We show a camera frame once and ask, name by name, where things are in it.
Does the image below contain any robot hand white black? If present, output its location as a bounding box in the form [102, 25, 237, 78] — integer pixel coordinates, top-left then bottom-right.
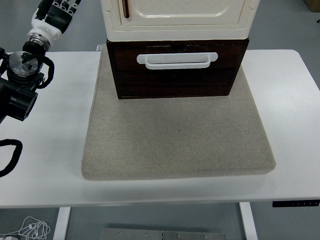
[26, 0, 82, 43]

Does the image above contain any white drawer handle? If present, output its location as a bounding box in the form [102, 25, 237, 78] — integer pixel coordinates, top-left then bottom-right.
[136, 51, 219, 70]

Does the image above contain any dark wooden drawer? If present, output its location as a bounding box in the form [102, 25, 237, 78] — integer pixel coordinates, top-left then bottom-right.
[112, 43, 245, 72]

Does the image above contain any cream plastic cabinet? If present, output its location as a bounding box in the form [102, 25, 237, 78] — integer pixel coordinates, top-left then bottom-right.
[99, 0, 261, 42]

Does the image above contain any dark wooden drawer case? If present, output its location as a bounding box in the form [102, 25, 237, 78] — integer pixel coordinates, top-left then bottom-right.
[106, 37, 251, 100]

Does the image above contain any grey fabric mat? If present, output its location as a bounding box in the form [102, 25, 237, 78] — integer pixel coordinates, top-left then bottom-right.
[81, 48, 277, 181]

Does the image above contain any white table leg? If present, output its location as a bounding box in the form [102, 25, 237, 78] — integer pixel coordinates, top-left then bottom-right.
[238, 201, 258, 240]
[52, 206, 72, 240]

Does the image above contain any grey metal plate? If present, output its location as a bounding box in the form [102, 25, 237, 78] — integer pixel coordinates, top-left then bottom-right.
[99, 227, 227, 240]

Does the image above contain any cardboard box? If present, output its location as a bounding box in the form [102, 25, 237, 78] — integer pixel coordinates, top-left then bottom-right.
[305, 0, 320, 12]

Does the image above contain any black table control panel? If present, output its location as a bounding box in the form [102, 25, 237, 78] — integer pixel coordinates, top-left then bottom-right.
[271, 199, 320, 208]

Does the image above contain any brown cabinet door handle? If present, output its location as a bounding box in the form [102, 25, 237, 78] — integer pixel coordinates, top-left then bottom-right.
[121, 0, 131, 19]

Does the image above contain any black cable loop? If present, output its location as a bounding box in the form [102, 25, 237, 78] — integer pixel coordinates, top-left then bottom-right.
[0, 138, 24, 178]

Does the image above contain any white cable bundle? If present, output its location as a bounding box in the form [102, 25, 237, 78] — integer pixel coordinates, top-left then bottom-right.
[14, 216, 52, 240]

